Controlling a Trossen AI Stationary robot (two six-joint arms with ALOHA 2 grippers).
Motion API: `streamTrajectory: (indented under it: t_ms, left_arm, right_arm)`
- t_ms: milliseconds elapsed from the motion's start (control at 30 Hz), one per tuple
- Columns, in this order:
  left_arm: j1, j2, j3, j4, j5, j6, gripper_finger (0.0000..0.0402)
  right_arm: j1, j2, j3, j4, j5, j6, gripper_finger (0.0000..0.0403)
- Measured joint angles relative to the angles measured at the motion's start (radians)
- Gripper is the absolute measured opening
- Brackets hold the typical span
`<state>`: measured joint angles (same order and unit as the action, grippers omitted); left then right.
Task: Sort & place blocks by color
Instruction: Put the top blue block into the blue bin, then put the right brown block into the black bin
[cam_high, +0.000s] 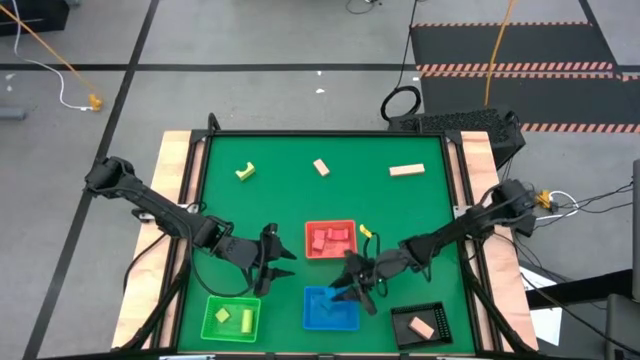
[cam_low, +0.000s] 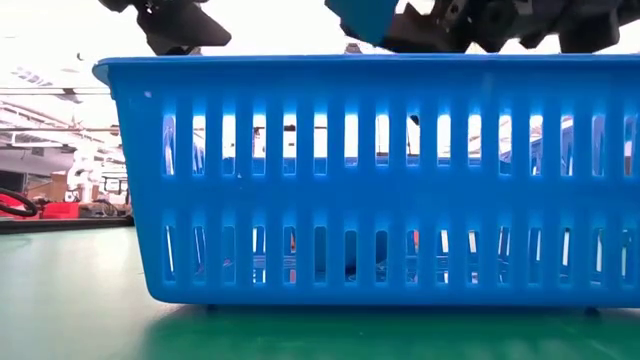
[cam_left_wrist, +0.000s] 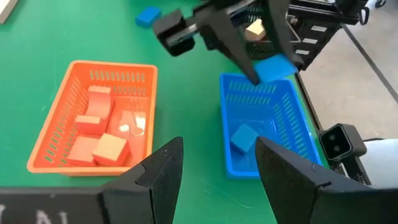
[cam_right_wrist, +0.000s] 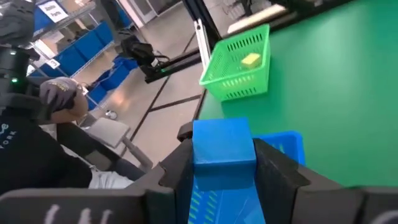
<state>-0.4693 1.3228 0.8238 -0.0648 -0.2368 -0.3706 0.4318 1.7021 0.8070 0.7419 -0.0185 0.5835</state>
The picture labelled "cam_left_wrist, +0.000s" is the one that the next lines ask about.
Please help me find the medium natural wood block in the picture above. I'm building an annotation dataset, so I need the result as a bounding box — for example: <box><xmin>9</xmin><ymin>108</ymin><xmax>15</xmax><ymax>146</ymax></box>
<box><xmin>244</xmin><ymin>18</ymin><xmax>267</xmax><ymax>41</ymax></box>

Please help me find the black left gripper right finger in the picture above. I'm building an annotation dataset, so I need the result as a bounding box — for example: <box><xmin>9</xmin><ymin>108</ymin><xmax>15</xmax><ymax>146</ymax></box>
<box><xmin>254</xmin><ymin>136</ymin><xmax>398</xmax><ymax>224</ymax></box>

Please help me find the green table mat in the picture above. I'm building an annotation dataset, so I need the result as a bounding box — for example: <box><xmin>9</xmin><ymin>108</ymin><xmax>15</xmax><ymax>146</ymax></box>
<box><xmin>0</xmin><ymin>0</ymin><xmax>330</xmax><ymax>224</ymax></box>

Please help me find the blue square block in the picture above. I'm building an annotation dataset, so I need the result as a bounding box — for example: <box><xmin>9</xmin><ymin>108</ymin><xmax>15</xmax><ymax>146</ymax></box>
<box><xmin>253</xmin><ymin>54</ymin><xmax>299</xmax><ymax>83</ymax></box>

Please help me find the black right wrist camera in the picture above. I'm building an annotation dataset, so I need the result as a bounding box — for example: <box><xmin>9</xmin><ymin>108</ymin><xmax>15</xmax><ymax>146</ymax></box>
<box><xmin>153</xmin><ymin>9</ymin><xmax>197</xmax><ymax>57</ymax></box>

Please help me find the blue cube block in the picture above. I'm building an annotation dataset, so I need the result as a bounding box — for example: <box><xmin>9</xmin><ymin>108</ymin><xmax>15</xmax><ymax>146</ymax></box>
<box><xmin>229</xmin><ymin>123</ymin><xmax>259</xmax><ymax>154</ymax></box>

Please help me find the red arch block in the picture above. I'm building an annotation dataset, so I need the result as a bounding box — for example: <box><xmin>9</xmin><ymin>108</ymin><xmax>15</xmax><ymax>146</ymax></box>
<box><xmin>85</xmin><ymin>85</ymin><xmax>114</xmax><ymax>121</ymax></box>

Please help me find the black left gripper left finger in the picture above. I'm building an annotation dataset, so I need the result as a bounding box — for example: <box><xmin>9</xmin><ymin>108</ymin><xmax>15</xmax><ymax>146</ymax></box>
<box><xmin>99</xmin><ymin>136</ymin><xmax>184</xmax><ymax>224</ymax></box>

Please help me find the blue rectangular block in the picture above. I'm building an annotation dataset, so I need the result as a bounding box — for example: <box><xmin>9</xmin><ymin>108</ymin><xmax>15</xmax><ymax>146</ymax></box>
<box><xmin>135</xmin><ymin>6</ymin><xmax>162</xmax><ymax>29</ymax></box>

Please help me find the long natural wood block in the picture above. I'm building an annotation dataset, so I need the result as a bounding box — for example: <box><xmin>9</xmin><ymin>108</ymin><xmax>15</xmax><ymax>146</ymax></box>
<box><xmin>0</xmin><ymin>0</ymin><xmax>19</xmax><ymax>25</ymax></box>

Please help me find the black plastic basket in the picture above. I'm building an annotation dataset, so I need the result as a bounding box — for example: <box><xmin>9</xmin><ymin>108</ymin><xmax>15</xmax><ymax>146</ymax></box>
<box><xmin>242</xmin><ymin>4</ymin><xmax>303</xmax><ymax>60</ymax></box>

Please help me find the red cube block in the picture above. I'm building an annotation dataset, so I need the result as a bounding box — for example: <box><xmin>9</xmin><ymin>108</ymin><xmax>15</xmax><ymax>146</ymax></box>
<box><xmin>67</xmin><ymin>136</ymin><xmax>100</xmax><ymax>166</ymax></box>
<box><xmin>92</xmin><ymin>133</ymin><xmax>131</xmax><ymax>166</ymax></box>
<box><xmin>74</xmin><ymin>114</ymin><xmax>108</xmax><ymax>136</ymax></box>

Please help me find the black table-level camera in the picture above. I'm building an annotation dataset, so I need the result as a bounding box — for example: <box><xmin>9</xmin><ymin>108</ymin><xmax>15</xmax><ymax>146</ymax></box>
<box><xmin>319</xmin><ymin>123</ymin><xmax>368</xmax><ymax>162</ymax></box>

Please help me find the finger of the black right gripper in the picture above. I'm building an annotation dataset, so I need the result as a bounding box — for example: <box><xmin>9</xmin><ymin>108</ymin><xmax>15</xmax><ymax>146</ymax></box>
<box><xmin>267</xmin><ymin>0</ymin><xmax>304</xmax><ymax>70</ymax></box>
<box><xmin>201</xmin><ymin>11</ymin><xmax>261</xmax><ymax>85</ymax></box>

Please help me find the red plastic basket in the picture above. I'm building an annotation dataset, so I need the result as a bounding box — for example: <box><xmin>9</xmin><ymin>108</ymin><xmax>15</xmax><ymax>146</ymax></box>
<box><xmin>27</xmin><ymin>60</ymin><xmax>159</xmax><ymax>177</ymax></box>

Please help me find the blue plastic basket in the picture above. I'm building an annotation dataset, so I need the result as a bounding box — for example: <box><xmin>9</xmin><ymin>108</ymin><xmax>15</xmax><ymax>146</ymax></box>
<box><xmin>219</xmin><ymin>73</ymin><xmax>323</xmax><ymax>180</ymax></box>

